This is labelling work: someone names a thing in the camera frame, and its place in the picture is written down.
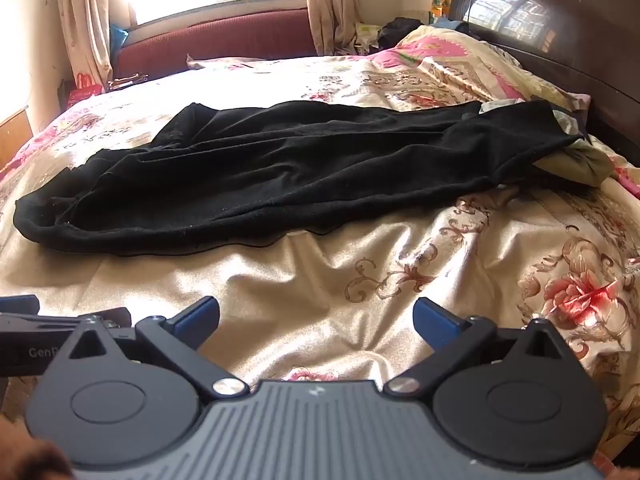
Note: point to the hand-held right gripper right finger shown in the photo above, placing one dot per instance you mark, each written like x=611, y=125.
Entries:
x=436, y=321

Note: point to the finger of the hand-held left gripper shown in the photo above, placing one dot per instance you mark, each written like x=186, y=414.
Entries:
x=17, y=305
x=55, y=321

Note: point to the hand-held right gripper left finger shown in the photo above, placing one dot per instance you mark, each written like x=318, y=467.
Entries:
x=197, y=320

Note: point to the black pants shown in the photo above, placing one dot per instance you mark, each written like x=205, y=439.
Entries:
x=250, y=175

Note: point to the person's left forearm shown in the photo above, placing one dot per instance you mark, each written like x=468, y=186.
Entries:
x=30, y=450

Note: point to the floral satin bedspread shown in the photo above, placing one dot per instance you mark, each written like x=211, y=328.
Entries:
x=350, y=270

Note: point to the wooden cabinet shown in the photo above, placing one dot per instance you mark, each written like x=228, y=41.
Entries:
x=15, y=137

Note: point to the red gift bag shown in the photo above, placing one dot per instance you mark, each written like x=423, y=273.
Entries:
x=87, y=91

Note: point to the golden items on sofa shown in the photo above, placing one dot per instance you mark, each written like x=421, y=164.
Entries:
x=127, y=81

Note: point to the beige cushion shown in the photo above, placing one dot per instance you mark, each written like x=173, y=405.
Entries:
x=215, y=62

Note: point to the maroon sofa back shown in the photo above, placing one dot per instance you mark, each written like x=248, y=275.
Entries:
x=225, y=37

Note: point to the blue plastic bag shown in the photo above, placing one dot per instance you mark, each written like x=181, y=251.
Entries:
x=118, y=37

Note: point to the dark clothes pile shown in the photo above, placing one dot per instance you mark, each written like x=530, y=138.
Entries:
x=400, y=32

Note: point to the crumpled papers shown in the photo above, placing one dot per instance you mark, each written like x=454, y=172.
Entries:
x=366, y=37

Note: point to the beige patterned curtain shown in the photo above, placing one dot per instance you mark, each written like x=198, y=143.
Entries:
x=82, y=20
x=330, y=5

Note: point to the orange snack package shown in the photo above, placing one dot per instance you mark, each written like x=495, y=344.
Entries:
x=440, y=2

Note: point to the dark wooden headboard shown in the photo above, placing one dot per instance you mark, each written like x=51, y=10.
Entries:
x=570, y=20

